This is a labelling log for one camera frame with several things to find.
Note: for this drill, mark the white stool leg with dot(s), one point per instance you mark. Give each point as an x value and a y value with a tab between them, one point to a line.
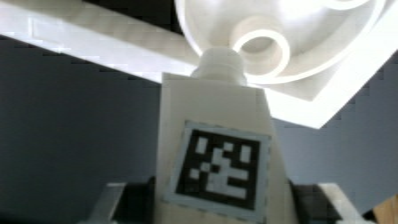
222	176

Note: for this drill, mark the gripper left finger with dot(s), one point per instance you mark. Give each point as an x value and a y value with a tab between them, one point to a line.
126	205

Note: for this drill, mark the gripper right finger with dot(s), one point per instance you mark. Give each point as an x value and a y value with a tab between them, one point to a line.
325	206

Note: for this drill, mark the white U-shaped wall fence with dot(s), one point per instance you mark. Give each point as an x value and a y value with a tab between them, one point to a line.
78	28

